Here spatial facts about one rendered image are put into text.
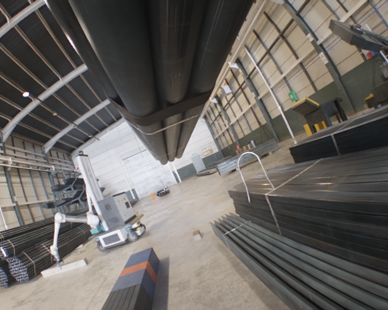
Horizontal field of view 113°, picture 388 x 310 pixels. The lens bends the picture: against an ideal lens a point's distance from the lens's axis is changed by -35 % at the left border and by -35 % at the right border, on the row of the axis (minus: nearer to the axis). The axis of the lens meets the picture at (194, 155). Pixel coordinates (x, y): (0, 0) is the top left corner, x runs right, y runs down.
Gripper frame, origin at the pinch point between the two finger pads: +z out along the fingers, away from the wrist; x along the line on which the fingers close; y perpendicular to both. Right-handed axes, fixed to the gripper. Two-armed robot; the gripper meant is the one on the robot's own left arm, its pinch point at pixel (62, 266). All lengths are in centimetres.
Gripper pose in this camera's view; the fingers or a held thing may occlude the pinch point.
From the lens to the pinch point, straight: 360.0
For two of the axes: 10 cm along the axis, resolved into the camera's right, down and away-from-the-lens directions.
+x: -1.3, 1.3, 9.8
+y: 9.0, -3.9, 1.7
